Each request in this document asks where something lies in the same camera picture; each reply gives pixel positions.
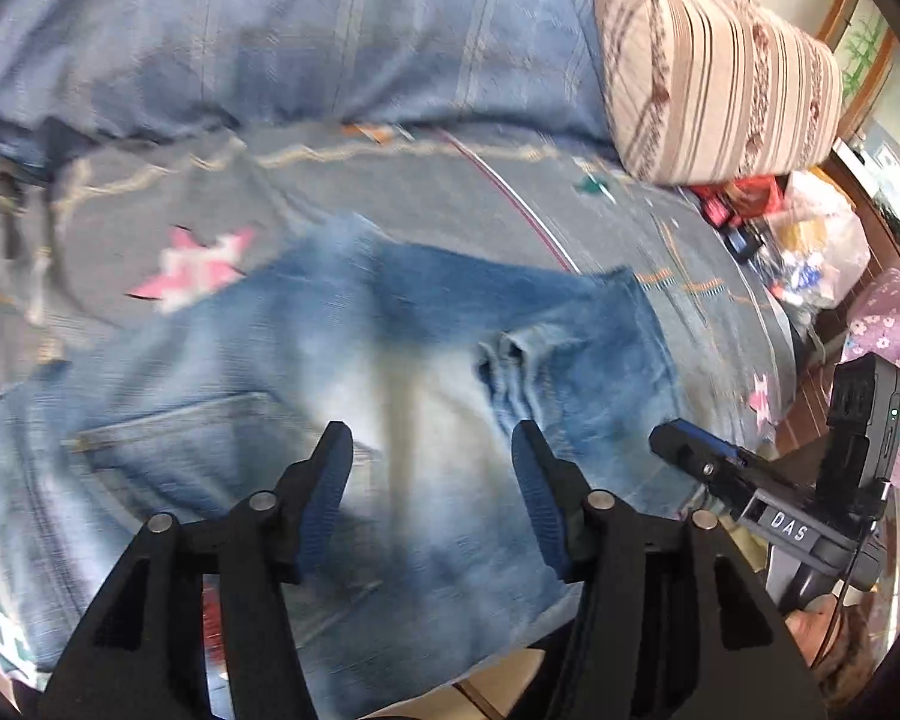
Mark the black charger with blue label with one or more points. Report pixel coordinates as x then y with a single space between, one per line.
742 244

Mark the faded blue denim pants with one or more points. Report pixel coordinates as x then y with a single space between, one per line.
195 360

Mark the blue plaid quilt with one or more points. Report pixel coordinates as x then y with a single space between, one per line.
270 30

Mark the clear plastic bag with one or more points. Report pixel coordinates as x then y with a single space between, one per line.
832 240

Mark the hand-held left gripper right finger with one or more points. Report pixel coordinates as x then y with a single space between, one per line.
540 502

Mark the red plastic bag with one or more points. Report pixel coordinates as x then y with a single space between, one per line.
754 191

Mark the grey star-print bed sheet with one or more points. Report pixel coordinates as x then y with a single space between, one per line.
457 195

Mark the brown wooden furniture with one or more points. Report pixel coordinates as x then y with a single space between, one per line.
802 405

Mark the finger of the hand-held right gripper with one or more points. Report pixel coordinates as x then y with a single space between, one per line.
701 450

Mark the wooden framed glass door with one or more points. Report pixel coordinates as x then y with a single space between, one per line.
866 45

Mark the beige striped floral pillow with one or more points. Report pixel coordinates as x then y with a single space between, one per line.
720 82

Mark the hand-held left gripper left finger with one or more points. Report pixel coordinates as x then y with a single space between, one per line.
319 510

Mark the purple floral cloth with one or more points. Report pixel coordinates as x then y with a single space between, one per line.
892 315

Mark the black charger with red label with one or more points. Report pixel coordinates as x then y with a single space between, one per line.
718 210

